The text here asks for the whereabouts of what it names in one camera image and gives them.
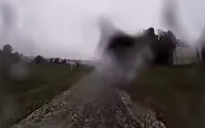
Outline grey gravel-edged path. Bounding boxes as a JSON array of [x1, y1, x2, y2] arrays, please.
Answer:
[[9, 71, 168, 128]]

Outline clump of tall trees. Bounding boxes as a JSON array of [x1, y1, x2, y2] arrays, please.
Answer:
[[141, 27, 181, 67]]

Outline distant line of trees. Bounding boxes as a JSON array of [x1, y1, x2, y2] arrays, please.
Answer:
[[0, 43, 69, 66]]

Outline grass field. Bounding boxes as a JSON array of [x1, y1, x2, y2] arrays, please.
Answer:
[[0, 63, 94, 128]]

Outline grass verge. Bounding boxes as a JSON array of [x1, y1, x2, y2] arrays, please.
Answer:
[[123, 63, 205, 128]]

